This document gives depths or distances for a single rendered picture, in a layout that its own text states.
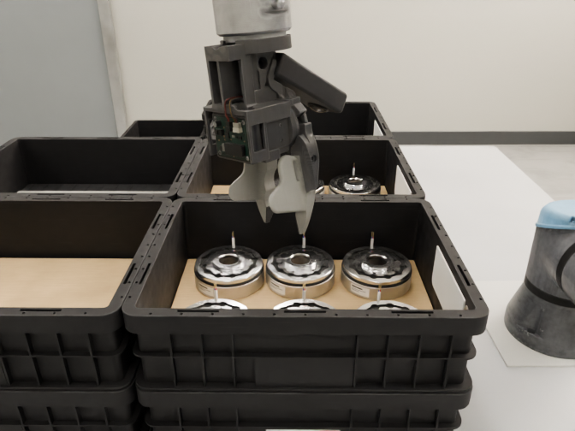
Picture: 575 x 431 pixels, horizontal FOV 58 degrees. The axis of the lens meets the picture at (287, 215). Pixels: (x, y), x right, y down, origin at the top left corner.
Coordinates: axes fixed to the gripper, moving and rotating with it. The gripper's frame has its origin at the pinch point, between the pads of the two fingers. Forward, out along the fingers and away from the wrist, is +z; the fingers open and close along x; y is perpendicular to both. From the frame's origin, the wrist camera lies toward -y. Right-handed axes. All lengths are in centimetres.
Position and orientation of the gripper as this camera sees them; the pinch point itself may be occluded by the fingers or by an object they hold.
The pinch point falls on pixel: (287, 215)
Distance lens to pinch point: 60.2
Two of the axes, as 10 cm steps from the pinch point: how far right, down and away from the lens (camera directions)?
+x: 7.0, 2.1, -6.8
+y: -7.1, 3.2, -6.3
